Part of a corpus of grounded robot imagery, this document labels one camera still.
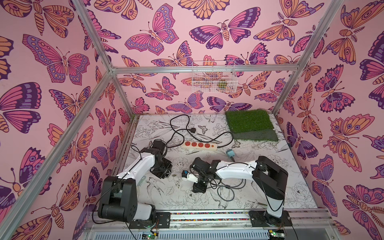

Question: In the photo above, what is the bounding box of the black USB charging cable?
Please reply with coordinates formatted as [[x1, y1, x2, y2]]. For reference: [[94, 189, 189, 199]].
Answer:
[[209, 157, 247, 202]]

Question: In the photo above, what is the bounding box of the teal USB charger adapter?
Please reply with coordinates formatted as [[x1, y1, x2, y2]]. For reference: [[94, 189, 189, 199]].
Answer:
[[226, 149, 235, 159]]

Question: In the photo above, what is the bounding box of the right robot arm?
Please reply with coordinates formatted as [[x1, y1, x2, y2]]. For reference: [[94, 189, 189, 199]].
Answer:
[[182, 156, 289, 220]]

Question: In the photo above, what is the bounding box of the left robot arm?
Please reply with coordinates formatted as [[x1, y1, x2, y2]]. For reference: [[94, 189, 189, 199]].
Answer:
[[97, 140, 172, 227]]

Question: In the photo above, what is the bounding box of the white red power strip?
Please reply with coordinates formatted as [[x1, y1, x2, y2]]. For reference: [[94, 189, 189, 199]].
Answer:
[[181, 141, 218, 151]]

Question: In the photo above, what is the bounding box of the green artificial grass mat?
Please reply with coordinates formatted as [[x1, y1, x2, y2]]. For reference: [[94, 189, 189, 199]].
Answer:
[[226, 109, 279, 142]]

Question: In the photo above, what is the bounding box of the green object in basket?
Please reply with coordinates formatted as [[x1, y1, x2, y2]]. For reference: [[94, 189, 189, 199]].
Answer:
[[217, 80, 228, 91]]

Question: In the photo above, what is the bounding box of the black power strip cord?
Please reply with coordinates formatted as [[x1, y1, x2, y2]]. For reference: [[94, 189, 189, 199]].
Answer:
[[164, 114, 235, 149]]

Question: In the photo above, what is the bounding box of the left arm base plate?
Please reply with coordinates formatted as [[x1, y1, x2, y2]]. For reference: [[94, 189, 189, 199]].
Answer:
[[129, 212, 171, 230]]

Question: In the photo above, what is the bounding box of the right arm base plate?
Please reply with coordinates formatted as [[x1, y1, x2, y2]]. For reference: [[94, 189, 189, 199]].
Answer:
[[249, 210, 293, 228]]

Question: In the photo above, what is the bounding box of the white wire basket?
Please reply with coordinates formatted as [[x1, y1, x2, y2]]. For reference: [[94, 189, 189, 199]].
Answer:
[[191, 65, 238, 94]]

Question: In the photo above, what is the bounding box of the aluminium front rail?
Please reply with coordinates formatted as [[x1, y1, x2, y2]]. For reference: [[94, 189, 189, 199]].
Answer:
[[80, 209, 342, 240]]

